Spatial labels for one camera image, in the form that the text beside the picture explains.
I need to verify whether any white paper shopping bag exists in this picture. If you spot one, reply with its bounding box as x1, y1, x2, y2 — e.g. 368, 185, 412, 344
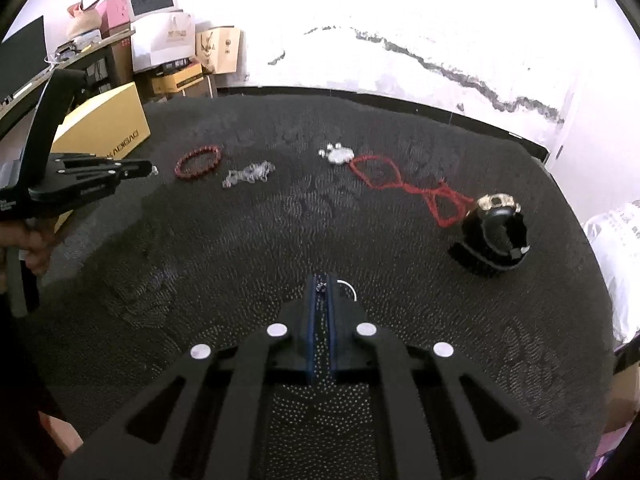
131, 11, 195, 73

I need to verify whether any straw woven hat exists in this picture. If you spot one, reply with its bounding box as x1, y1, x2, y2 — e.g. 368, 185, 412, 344
66, 0, 102, 40

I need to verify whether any silver pendant red cord necklace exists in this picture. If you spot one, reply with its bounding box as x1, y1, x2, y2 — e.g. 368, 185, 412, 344
318, 142, 476, 229

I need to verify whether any beige paper gift bag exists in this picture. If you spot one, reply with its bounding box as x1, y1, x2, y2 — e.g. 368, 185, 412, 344
195, 27, 241, 75

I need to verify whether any person's left hand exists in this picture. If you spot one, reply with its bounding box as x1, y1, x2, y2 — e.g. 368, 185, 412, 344
0, 217, 58, 276

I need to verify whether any yellow flat box on stool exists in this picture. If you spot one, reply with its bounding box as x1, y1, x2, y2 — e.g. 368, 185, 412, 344
151, 62, 204, 96

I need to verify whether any black computer monitor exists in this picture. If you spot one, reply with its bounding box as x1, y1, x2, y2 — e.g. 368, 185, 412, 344
0, 16, 49, 101

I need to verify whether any pink box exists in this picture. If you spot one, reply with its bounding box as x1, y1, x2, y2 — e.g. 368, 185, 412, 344
96, 0, 130, 37

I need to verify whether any black gold wrist watch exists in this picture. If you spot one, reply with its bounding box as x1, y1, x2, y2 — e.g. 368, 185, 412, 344
448, 193, 530, 278

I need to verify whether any black patterned table mat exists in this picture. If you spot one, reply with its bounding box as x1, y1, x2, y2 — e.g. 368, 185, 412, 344
41, 96, 612, 479

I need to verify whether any white printed plastic bag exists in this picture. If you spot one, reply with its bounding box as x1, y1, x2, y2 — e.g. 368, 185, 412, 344
584, 200, 640, 344

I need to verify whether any yellow open box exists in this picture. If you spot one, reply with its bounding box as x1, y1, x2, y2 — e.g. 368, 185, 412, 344
49, 81, 152, 233

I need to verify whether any red bead bracelet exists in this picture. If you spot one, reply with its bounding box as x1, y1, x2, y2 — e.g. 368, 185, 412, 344
173, 144, 224, 181

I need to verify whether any silver chain bracelet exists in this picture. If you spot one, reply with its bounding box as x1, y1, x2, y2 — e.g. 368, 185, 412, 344
221, 160, 277, 190

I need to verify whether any dark desk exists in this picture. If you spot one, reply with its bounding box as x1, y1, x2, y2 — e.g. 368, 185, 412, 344
0, 29, 137, 137

